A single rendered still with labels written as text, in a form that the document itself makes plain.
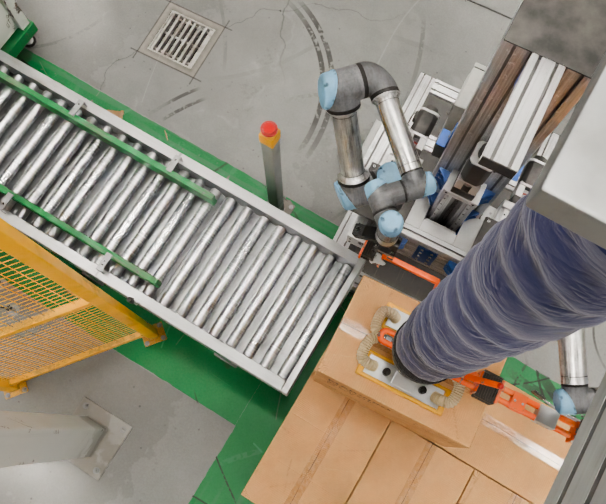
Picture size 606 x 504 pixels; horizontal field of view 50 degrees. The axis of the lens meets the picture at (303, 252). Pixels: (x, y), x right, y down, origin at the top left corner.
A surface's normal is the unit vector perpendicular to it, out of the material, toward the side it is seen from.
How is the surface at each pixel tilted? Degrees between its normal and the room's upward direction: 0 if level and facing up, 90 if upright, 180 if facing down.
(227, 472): 0
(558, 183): 1
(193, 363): 0
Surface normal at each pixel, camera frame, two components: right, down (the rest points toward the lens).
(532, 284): -0.74, 0.45
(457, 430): 0.01, -0.28
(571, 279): -0.51, 0.72
